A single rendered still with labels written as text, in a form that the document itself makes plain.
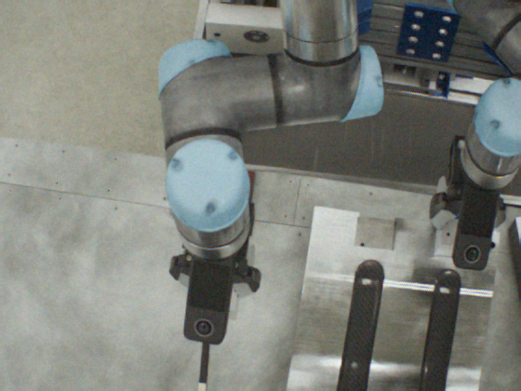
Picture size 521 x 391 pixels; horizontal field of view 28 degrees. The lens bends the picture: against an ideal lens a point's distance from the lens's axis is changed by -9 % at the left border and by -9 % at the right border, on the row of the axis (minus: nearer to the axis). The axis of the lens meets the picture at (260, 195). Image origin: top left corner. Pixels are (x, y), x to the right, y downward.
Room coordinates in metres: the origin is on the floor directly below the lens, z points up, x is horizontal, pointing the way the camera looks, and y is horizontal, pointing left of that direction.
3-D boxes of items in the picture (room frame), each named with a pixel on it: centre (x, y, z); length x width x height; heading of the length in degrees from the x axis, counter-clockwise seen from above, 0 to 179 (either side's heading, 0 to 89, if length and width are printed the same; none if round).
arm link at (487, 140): (0.43, -0.26, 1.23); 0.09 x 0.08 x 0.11; 129
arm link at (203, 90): (0.45, 0.04, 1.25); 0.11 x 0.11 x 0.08; 7
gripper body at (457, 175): (0.44, -0.26, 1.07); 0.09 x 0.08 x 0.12; 171
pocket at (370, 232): (0.42, -0.15, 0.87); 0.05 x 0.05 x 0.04; 81
